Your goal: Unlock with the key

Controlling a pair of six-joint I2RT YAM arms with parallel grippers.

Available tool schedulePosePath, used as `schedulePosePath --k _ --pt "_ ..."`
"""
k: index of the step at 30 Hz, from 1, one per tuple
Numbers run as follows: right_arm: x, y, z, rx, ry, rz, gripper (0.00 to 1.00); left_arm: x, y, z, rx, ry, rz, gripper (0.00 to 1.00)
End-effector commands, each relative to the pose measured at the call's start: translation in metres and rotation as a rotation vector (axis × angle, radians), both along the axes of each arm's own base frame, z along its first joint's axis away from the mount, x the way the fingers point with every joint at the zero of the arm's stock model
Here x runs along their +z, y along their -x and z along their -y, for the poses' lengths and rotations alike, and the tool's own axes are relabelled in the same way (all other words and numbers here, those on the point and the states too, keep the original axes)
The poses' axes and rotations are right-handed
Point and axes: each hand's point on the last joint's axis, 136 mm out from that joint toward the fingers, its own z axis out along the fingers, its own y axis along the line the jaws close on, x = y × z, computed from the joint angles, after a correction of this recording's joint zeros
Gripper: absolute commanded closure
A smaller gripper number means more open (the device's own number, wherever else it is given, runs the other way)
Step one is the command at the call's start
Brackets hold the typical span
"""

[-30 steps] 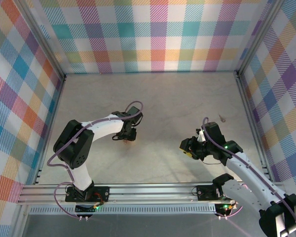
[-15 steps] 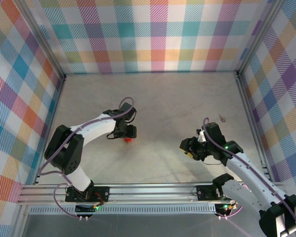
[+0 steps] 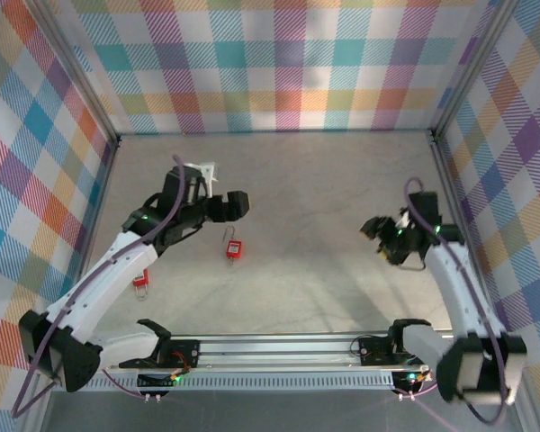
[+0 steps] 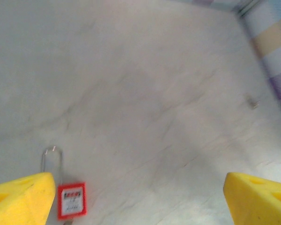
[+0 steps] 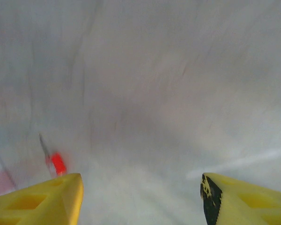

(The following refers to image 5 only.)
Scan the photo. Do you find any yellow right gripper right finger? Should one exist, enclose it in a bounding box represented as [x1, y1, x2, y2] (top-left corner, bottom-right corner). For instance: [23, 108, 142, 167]
[200, 172, 281, 225]

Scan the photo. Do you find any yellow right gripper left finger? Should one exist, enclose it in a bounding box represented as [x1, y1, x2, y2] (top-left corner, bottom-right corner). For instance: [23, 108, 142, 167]
[0, 172, 84, 225]

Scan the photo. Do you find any small key with red head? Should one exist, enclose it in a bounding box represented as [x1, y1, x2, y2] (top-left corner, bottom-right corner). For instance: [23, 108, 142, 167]
[38, 133, 68, 177]

